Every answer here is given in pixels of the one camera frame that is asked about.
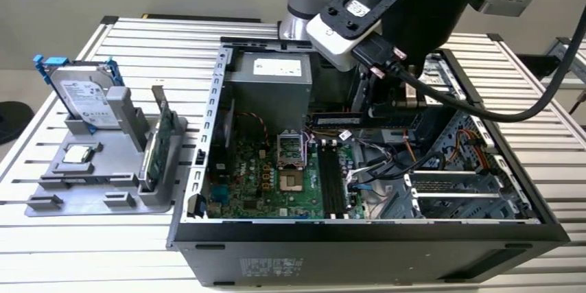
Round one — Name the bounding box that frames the black round object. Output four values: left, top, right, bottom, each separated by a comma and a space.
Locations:
0, 100, 35, 145

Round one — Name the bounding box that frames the aluminium frame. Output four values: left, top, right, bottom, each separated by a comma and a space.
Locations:
542, 36, 586, 88

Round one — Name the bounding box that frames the grey power supply unit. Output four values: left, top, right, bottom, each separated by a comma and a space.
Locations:
223, 51, 316, 130

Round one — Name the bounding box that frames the thin orange wire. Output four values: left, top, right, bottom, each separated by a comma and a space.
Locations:
401, 128, 418, 163

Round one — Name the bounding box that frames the metal socket cover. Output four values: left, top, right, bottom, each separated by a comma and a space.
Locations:
277, 129, 308, 169

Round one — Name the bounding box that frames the multicoloured tagged wire bundle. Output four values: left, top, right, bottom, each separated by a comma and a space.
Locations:
305, 127, 357, 143

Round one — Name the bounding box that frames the CPU socket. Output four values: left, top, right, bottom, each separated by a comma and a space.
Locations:
278, 166, 308, 194

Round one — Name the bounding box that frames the silver CPU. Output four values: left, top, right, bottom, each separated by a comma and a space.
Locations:
62, 147, 97, 166

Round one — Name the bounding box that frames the black open PC case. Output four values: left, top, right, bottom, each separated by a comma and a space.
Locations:
165, 35, 572, 289

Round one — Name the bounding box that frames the orange red wire bundle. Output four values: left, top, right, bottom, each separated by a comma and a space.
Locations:
446, 128, 501, 174

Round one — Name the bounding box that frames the black RAM slot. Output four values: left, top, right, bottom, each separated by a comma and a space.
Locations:
324, 140, 340, 220
329, 140, 346, 220
318, 140, 334, 220

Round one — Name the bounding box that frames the grey parts rack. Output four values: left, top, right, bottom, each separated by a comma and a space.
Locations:
23, 86, 190, 219

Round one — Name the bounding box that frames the hard disk in blue carrier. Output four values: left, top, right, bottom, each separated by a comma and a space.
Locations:
33, 54, 126, 137

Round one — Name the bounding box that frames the red black twisted wire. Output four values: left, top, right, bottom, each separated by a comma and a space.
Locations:
235, 111, 273, 147

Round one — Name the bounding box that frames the green motherboard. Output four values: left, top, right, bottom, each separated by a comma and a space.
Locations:
205, 110, 368, 220

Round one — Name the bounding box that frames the black data cable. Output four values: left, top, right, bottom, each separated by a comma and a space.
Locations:
357, 150, 441, 184

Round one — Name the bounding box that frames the thick black camera cable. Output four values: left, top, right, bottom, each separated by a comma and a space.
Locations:
352, 0, 586, 123

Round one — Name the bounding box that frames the blue expansion slot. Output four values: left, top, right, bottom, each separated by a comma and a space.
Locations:
210, 185, 230, 204

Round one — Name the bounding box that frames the graphics card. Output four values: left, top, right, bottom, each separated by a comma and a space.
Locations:
137, 85, 181, 195

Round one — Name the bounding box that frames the RAM stick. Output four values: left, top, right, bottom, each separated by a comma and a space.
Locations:
310, 110, 424, 130
43, 176, 138, 185

